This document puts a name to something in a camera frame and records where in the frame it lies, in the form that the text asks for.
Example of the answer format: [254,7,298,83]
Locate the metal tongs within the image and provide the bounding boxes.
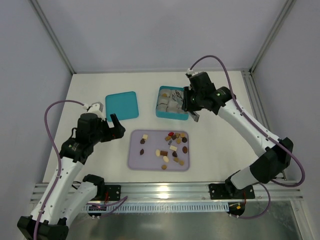
[173,91,201,123]

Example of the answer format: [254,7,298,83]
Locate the brown square chocolate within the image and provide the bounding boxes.
[160,150,168,156]

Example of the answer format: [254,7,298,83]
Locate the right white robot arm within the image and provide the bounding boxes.
[182,72,293,199]

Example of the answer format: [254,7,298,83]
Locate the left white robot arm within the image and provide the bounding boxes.
[17,113,126,240]

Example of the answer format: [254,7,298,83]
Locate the teal chocolate box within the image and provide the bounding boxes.
[155,85,189,121]

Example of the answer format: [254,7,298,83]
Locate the white swirl oval chocolate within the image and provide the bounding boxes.
[155,149,161,157]

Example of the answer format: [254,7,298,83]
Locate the cream oval chocolate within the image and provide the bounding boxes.
[163,156,169,163]

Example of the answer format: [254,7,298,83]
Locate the brown leaf chocolate right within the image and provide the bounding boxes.
[182,146,188,154]

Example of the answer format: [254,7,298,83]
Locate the white square chocolate centre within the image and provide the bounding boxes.
[169,145,178,152]

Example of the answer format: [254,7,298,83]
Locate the teal box lid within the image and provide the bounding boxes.
[105,91,139,122]

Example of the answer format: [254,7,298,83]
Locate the purple tray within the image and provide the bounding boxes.
[127,129,191,172]

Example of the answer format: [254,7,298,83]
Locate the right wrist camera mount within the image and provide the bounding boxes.
[185,68,197,79]

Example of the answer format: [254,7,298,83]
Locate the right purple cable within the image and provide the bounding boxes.
[188,55,306,187]

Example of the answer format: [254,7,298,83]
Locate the purple cable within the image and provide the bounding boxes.
[33,100,88,240]
[188,55,306,187]

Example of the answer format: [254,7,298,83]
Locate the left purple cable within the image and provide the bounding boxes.
[33,100,88,240]

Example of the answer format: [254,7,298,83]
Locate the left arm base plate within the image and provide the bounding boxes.
[103,184,122,202]

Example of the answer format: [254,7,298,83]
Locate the aluminium frame rail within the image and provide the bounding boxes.
[29,181,301,204]

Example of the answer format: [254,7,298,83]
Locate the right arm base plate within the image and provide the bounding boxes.
[208,183,230,200]

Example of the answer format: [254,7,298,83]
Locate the slotted cable duct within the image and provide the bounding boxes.
[82,201,229,214]

